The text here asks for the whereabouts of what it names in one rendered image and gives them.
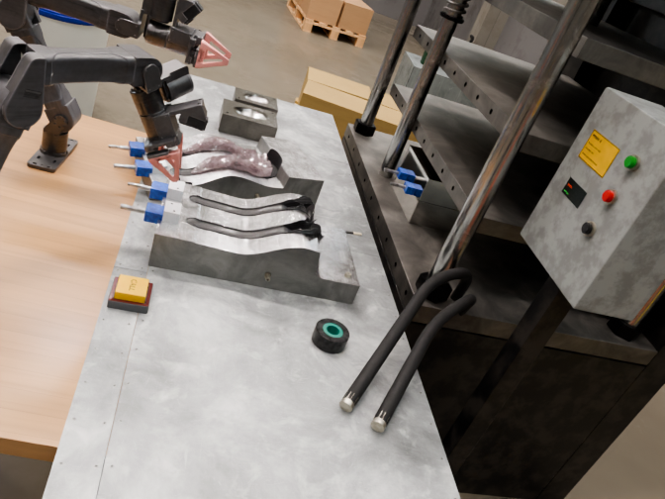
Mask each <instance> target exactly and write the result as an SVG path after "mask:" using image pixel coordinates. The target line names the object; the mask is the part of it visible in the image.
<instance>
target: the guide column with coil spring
mask: <svg viewBox="0 0 665 499"><path fill-rule="evenodd" d="M450 1H452V2H455V3H459V4H463V5H466V3H467V1H464V0H450ZM447 8H450V9H453V10H457V11H463V10H464V8H463V7H459V6H455V5H452V4H449V3H448V6H447ZM445 13H446V14H447V15H449V16H452V17H454V18H457V19H460V17H461V15H462V14H457V13H454V12H450V11H447V10H446V11H445ZM457 24H458V23H455V22H452V21H450V20H447V19H445V18H442V20H441V23H440V25H439V27H438V30H437V32H436V35H435V37H434V39H433V42H432V44H431V47H430V49H429V51H428V54H427V58H426V60H425V62H424V65H423V67H422V70H421V72H420V74H419V77H418V79H417V82H416V84H415V86H414V89H413V91H412V94H411V96H410V99H409V101H408V103H407V106H406V108H405V111H404V113H403V115H402V118H401V120H400V123H399V125H398V127H397V130H396V132H395V135H394V137H393V139H392V142H391V143H390V146H389V148H388V150H387V153H386V155H385V158H384V160H383V162H382V165H381V167H380V170H379V172H378V173H379V174H380V175H381V176H383V177H385V178H392V175H393V173H391V172H387V171H384V168H389V169H393V170H395V168H396V166H397V164H398V161H399V159H400V157H401V155H402V152H403V150H404V148H405V145H406V143H407V141H408V138H409V136H410V134H411V131H412V128H413V125H414V123H415V121H416V118H417V117H418V115H419V114H420V111H421V109H422V107H423V104H424V102H425V100H426V98H427V95H428V92H429V89H430V87H431V85H432V82H433V80H434V78H435V75H436V73H437V71H438V68H439V65H440V62H441V60H442V58H443V55H444V53H445V52H446V50H447V47H448V45H449V43H450V41H451V38H452V36H453V34H454V31H455V29H456V27H457Z"/></svg>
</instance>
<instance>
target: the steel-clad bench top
mask: <svg viewBox="0 0 665 499"><path fill-rule="evenodd" d="M190 75H191V74H190ZM191 77H192V80H193V83H194V90H193V91H192V92H190V93H188V95H187V94H186V95H184V96H182V97H180V98H178V99H176V100H173V101H171V102H169V103H171V104H172V105H173V104H177V103H182V102H186V101H190V100H195V99H199V98H203V99H204V103H205V106H206V109H207V111H208V113H207V117H209V120H208V121H209V123H208V124H207V126H206V129H205V131H200V130H197V129H194V128H192V127H188V126H185V125H182V124H180V123H179V121H178V119H179V116H180V114H178V115H176V118H177V121H178V123H179V127H180V130H181V131H182V133H183V139H186V138H189V137H192V136H196V135H199V134H204V133H212V134H216V135H219V136H222V137H225V138H227V139H229V140H232V141H234V142H237V143H239V144H242V145H247V146H254V147H256V146H257V144H258V142H257V141H253V140H249V139H245V138H241V137H238V136H234V135H230V134H226V133H222V132H219V131H218V129H219V119H220V113H221V109H222V104H223V100H224V98H225V99H229V100H232V101H233V97H234V93H235V89H236V88H235V87H233V86H229V85H226V84H223V83H219V82H216V81H212V80H209V79H205V78H202V77H198V76H195V75H191ZM186 99H187V100H186ZM169 103H168V102H166V101H165V102H164V104H169ZM277 105H278V113H277V116H276V118H277V126H278V130H277V133H276V136H275V138H276V139H284V140H291V141H295V143H296V144H297V145H298V147H299V148H300V149H301V151H302V152H303V153H304V155H305V156H306V157H307V159H308V160H309V161H310V163H311V164H312V165H313V167H314V168H315V169H316V171H317V172H318V173H319V175H320V176H321V177H322V178H323V180H324V184H323V187H322V189H321V192H320V195H319V198H318V200H317V203H316V206H315V214H314V220H317V221H315V222H314V223H316V224H320V225H324V226H329V227H333V228H338V229H342V230H346V231H349V232H356V233H361V234H362V236H360V235H353V234H346V236H347V239H348V243H349V247H350V251H351V255H352V258H353V262H354V266H355V270H356V273H357V277H358V281H359V285H360V287H359V289H358V291H357V294H356V296H355V298H354V300H353V302H352V304H347V303H341V302H336V301H332V300H327V299H321V298H316V297H311V296H306V295H300V294H295V293H290V292H285V291H279V290H274V289H269V288H263V287H258V286H253V285H248V284H242V283H237V282H232V281H227V280H222V279H217V278H212V277H207V276H201V275H196V274H191V273H185V272H180V271H175V270H170V269H164V268H159V267H154V266H148V261H149V256H150V252H151V247H152V242H153V237H154V233H155V228H156V224H154V223H150V222H145V221H144V220H143V217H144V214H142V213H137V212H133V211H131V214H130V217H129V221H128V223H127V226H126V229H125V233H124V236H123V239H122V242H121V246H120V249H119V252H118V255H117V258H116V262H115V265H114V268H113V271H112V275H111V278H110V281H109V284H108V288H107V291H106V294H105V297H104V300H103V304H102V307H101V310H100V313H99V317H98V320H97V323H96V326H95V330H94V333H93V336H92V339H91V342H90V346H89V349H88V352H87V355H86V358H85V361H84V364H83V367H82V371H81V374H80V377H79V380H78V383H77V387H76V390H75V393H74V396H73V400H72V403H71V406H70V409H69V413H68V416H67V419H66V422H65V426H64V429H63V432H62V435H61V438H60V442H59V445H58V448H57V451H56V455H55V458H54V461H53V464H52V468H51V471H50V474H49V477H48V480H47V486H46V489H45V492H44V496H43V499H460V496H459V493H458V490H457V487H456V484H455V481H454V478H453V475H452V472H451V469H450V466H449V463H448V460H447V457H446V454H445V451H444V448H443V445H442V442H441V439H440V436H439V433H438V430H437V427H436V424H435V421H434V418H433V415H432V412H431V409H430V406H429V403H428V399H427V396H426V393H425V390H424V387H423V384H422V381H421V378H420V375H419V372H418V369H417V370H416V372H415V374H414V376H413V378H412V380H411V382H410V384H409V385H408V387H407V389H406V391H405V393H404V395H403V397H402V399H401V401H400V402H399V404H398V406H397V408H396V410H395V412H394V414H393V416H392V418H391V420H390V421H389V423H388V425H387V427H386V429H385V430H384V432H382V433H379V432H376V431H375V430H373V429H372V427H371V422H372V420H373V418H374V416H375V414H376V413H377V411H378V409H379V407H380V405H381V404H382V402H383V400H384V398H385V397H386V395H387V393H388V391H389V389H390V388H391V386H392V384H393V382H394V380H395V379H396V377H397V375H398V373H399V372H400V370H401V368H402V366H403V364H404V363H405V361H406V359H407V357H408V355H409V354H410V352H411V348H410V345H409V342H408V339H407V336H406V333H405V332H404V333H403V334H402V336H401V337H400V339H399V340H398V342H397V343H396V345H395V346H394V348H393V349H392V351H391V352H390V354H389V356H388V357H387V359H386V360H385V362H384V363H383V365H382V366H381V368H380V369H379V371H378V372H377V374H376V375H375V377H374V378H373V380H372V381H371V383H370V384H369V386H368V387H367V389H366V390H365V392H364V393H363V395H362V396H361V398H360V399H359V401H358V403H357V404H356V406H355V407H354V408H353V410H352V411H351V412H345V411H344V410H342V409H341V408H340V406H339V402H340V400H341V399H342V397H343V396H344V394H345V393H346V392H347V390H348V389H349V387H350V386H351V384H352V383H353V381H354V380H355V379H356V377H357V376H358V374H359V373H360V371H361V370H362V368H363V367H364V365H365V364H366V363H367V361H368V360H369V358H370V357H371V355H372V354H373V353H374V352H375V351H376V349H377V348H378V346H379V345H380V343H381V342H382V340H383V339H384V338H385V336H386V335H387V333H388V332H389V330H390V329H391V327H392V326H393V324H394V323H395V322H396V320H397V319H398V317H399V316H400V315H399V312H398V309H397V306H396V303H395V300H394V297H393V294H392V291H391V289H390V286H389V283H388V280H387V277H386V274H385V271H384V268H383V265H382V262H381V259H380V256H379V253H378V250H377V247H376V245H375V242H374V239H373V236H372V233H371V230H370V227H369V224H368V221H367V218H366V215H365V212H364V209H363V206H362V203H361V200H360V197H359V194H358V191H357V188H356V185H355V182H354V179H353V176H352V173H351V170H350V167H349V164H348V161H347V158H346V155H345V152H344V149H343V146H342V143H341V140H340V137H339V134H338V131H337V128H336V125H335V122H334V119H333V115H331V114H328V113H324V112H321V111H317V110H313V109H310V108H306V107H303V106H299V105H296V104H292V103H289V102H285V101H282V100H278V99H277ZM180 125H181V126H180ZM147 269H148V270H147ZM120 274H124V275H128V276H134V277H139V278H144V279H145V278H146V279H149V283H153V287H152V292H151V297H150V301H149V306H148V311H147V314H143V313H137V312H132V311H126V310H120V309H114V308H108V307H107V303H108V298H109V295H110V292H111V288H112V285H113V282H114V278H115V276H117V277H120ZM137 317H138V318H137ZM325 318H329V319H334V320H337V321H339V322H341V323H343V324H344V325H345V326H346V327H347V328H348V330H349V334H350V336H349V339H348V342H347V344H346V346H345V348H344V350H343V351H342V352H340V353H327V352H324V351H322V350H320V349H318V348H317V347H316V346H315V345H314V343H313V341H312V333H313V331H314V328H315V326H316V324H317V322H318V321H319V320H320V319H325ZM136 321H137V322H136ZM135 326H136V327H135ZM134 330H135V331H134ZM133 334H134V335H133ZM132 339H133V340H132ZM131 343H132V344H131ZM130 348H131V349H130ZM129 352H130V353H129ZM127 361H128V362H127ZM126 365H127V366H126ZM125 370H126V371H125ZM124 373H125V375H124ZM123 378H124V380H123ZM122 382H123V384H122ZM121 386H122V388H121ZM120 391H121V393H120ZM119 395H120V397H119ZM118 400H119V402H118ZM117 404H118V406H117ZM116 408H117V411H116ZM115 413H116V415H115ZM114 417H115V419H114ZM113 422H114V424H113ZM112 426H113V428H112ZM111 430H112V433H111ZM110 435H111V437H110ZM109 439H110V441H109ZM108 444H109V445H108ZM107 448H108V449H107ZM106 452H107V454H106ZM105 456H106V458H105ZM104 460H105V463H104ZM103 465H104V467H103ZM102 469H103V471H102ZM101 473H102V476H101ZM100 478H101V480H100ZM99 482H100V485H99ZM98 487H99V489H98ZM97 491H98V494H97ZM96 496H97V498H96Z"/></svg>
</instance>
